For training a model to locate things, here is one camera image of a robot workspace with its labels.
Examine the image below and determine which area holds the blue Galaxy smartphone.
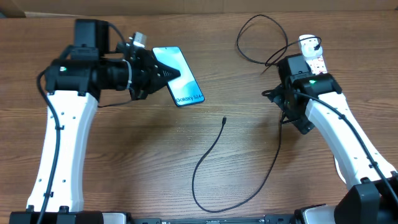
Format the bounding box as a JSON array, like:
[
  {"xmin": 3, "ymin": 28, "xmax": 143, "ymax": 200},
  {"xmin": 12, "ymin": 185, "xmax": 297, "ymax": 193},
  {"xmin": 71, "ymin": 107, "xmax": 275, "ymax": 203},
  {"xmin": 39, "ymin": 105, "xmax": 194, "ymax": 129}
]
[{"xmin": 152, "ymin": 46, "xmax": 205, "ymax": 107}]

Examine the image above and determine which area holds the black USB charging cable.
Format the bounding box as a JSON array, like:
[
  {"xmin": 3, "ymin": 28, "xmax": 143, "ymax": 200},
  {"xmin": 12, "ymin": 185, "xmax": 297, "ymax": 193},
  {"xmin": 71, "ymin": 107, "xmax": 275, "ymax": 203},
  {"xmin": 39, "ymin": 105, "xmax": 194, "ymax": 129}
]
[{"xmin": 192, "ymin": 14, "xmax": 322, "ymax": 214}]

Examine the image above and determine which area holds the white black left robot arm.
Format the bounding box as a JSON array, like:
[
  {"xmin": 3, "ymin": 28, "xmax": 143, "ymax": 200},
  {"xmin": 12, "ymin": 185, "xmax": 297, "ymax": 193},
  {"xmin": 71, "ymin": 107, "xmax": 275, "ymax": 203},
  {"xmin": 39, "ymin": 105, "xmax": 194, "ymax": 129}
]
[{"xmin": 9, "ymin": 19, "xmax": 180, "ymax": 223}]

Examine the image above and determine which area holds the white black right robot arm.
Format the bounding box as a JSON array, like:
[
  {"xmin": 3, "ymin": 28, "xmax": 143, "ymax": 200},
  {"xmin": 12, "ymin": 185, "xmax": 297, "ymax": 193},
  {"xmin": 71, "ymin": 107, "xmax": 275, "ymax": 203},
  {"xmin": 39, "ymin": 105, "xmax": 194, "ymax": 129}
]
[{"xmin": 262, "ymin": 54, "xmax": 397, "ymax": 223}]

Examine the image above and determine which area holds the white charger plug adapter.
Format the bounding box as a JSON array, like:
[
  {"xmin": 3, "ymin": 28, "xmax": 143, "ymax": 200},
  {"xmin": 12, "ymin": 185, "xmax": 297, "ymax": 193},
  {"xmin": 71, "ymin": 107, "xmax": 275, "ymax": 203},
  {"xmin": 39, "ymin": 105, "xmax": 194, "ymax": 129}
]
[{"xmin": 298, "ymin": 34, "xmax": 323, "ymax": 60}]

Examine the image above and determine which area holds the brown cardboard panel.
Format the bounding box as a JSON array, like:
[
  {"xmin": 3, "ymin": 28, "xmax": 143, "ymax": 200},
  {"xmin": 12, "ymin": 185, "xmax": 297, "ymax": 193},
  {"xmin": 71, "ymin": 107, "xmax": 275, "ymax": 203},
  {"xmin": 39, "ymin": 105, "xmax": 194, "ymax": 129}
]
[{"xmin": 1, "ymin": 0, "xmax": 397, "ymax": 17}]

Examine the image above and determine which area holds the white power extension strip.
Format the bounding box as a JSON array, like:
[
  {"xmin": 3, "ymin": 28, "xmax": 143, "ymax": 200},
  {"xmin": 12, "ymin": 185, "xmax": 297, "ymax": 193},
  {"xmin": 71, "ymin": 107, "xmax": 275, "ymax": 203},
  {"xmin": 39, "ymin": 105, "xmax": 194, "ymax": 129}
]
[{"xmin": 306, "ymin": 56, "xmax": 328, "ymax": 75}]

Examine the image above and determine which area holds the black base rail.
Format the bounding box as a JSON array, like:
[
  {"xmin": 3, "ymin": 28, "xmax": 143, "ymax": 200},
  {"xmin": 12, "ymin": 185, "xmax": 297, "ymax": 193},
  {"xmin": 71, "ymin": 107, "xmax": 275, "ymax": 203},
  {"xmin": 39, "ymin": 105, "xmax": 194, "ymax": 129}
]
[{"xmin": 102, "ymin": 212, "xmax": 299, "ymax": 224}]

